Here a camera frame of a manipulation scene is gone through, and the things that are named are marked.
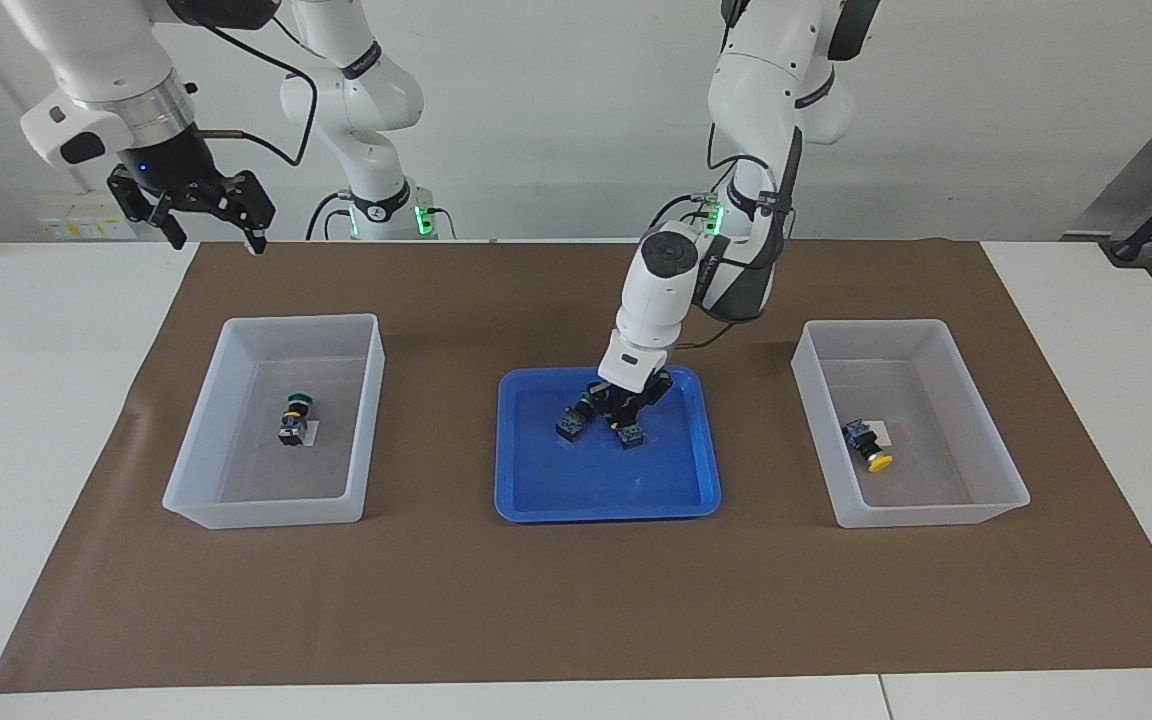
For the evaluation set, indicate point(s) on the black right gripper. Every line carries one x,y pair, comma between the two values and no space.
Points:
176,170

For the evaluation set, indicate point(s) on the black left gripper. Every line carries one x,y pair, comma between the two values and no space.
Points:
639,400

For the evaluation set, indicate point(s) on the yellow push button switch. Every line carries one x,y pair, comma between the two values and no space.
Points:
632,438
861,437

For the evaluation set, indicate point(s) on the green push button switch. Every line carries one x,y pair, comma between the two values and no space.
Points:
569,428
294,425

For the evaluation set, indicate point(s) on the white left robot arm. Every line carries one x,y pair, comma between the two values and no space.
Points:
656,300

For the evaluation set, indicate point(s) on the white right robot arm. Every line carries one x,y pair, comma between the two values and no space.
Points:
106,60

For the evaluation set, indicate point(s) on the blue plastic tray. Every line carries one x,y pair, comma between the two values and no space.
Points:
616,480

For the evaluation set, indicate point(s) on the brown paper table mat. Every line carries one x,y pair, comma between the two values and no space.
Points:
576,600

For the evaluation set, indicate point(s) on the small white paper label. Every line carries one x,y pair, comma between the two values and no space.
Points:
884,430
314,435

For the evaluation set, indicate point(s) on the translucent white plastic box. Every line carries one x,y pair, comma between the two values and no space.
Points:
266,480
896,490

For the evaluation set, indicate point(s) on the white wall socket strip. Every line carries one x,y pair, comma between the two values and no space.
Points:
76,228

